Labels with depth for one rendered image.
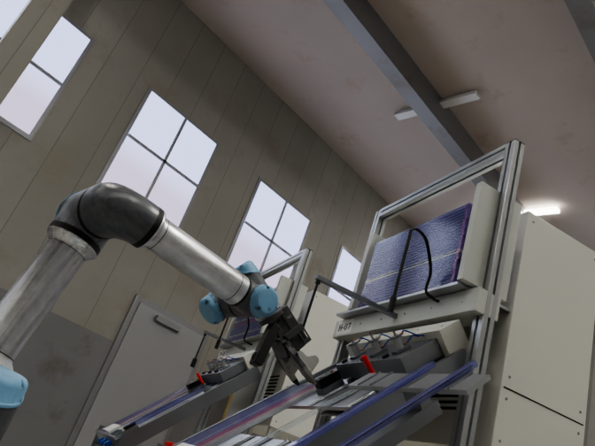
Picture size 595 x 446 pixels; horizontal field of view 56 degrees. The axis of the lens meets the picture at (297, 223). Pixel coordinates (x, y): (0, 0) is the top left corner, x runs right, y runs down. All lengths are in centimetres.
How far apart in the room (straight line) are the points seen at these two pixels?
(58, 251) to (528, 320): 125
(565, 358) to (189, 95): 627
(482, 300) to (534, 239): 34
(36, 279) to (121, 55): 600
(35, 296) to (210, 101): 656
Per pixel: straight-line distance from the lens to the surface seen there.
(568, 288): 190
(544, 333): 179
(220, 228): 738
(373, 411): 139
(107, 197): 117
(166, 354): 687
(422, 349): 153
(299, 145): 860
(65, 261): 123
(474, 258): 163
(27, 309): 120
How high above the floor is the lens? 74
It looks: 25 degrees up
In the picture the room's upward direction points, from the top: 20 degrees clockwise
